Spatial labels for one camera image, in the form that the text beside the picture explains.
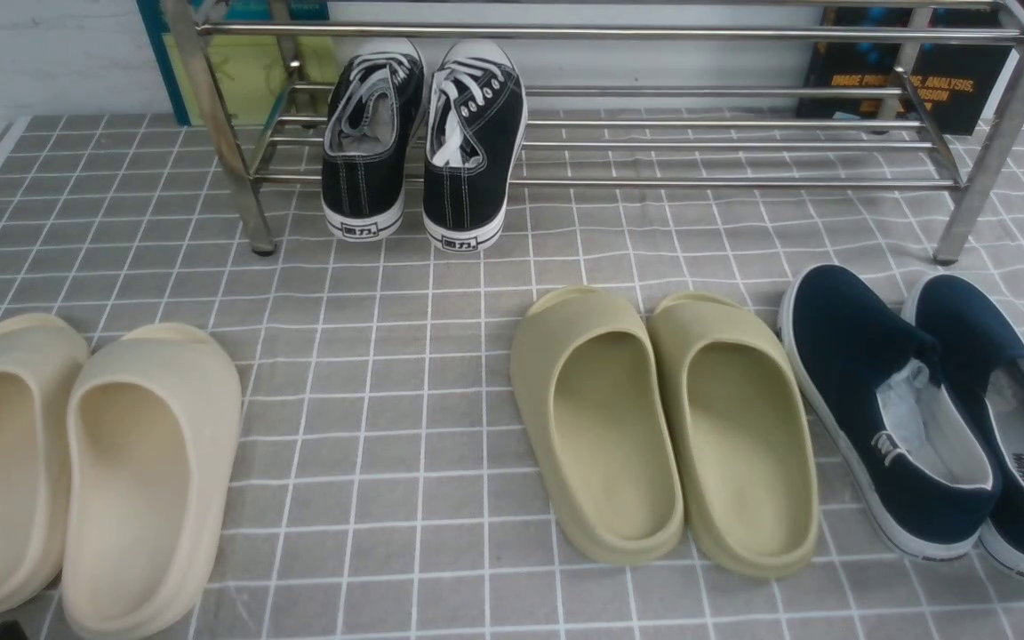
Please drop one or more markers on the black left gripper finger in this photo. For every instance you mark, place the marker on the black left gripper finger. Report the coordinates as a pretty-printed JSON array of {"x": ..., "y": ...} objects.
[{"x": 12, "y": 631}]

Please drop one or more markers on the navy slip-on shoe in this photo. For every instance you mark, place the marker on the navy slip-on shoe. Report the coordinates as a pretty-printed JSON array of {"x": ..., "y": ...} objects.
[
  {"x": 875, "y": 382},
  {"x": 982, "y": 361}
]

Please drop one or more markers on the silver metal shoe rack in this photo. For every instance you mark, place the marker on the silver metal shoe rack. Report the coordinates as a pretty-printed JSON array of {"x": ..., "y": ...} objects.
[{"x": 246, "y": 173}]

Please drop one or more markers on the left cream foam slipper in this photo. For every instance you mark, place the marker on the left cream foam slipper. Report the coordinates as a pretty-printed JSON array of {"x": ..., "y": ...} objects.
[{"x": 40, "y": 359}]

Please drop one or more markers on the cream foam slipper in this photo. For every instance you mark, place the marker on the cream foam slipper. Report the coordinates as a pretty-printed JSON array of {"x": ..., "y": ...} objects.
[
  {"x": 154, "y": 421},
  {"x": 40, "y": 359}
]

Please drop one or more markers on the right cream foam slipper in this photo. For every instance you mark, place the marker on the right cream foam slipper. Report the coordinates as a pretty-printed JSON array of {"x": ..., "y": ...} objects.
[{"x": 154, "y": 421}]

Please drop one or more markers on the grey checkered tablecloth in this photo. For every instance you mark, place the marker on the grey checkered tablecloth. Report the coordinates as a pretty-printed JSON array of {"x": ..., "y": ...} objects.
[{"x": 384, "y": 485}]

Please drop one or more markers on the teal and yellow book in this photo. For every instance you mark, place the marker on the teal and yellow book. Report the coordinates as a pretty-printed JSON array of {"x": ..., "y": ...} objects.
[{"x": 249, "y": 69}]

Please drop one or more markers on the left olive foam slipper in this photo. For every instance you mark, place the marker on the left olive foam slipper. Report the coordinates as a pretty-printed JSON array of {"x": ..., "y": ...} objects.
[{"x": 583, "y": 373}]

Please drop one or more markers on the olive foam slipper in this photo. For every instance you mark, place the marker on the olive foam slipper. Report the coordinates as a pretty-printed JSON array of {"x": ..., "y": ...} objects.
[
  {"x": 583, "y": 373},
  {"x": 740, "y": 435}
]

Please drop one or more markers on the left black canvas sneaker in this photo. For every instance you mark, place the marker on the left black canvas sneaker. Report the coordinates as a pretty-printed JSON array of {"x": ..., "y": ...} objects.
[{"x": 375, "y": 109}]

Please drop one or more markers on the black canvas sneaker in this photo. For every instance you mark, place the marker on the black canvas sneaker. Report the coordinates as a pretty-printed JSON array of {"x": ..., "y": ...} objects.
[
  {"x": 476, "y": 123},
  {"x": 375, "y": 109}
]

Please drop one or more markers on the right black canvas sneaker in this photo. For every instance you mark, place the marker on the right black canvas sneaker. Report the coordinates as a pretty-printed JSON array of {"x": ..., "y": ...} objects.
[{"x": 476, "y": 123}]

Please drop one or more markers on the right olive foam slipper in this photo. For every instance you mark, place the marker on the right olive foam slipper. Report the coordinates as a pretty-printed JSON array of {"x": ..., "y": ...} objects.
[{"x": 740, "y": 435}]

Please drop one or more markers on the black image processing book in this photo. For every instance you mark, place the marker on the black image processing book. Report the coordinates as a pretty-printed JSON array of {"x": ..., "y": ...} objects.
[{"x": 953, "y": 80}]

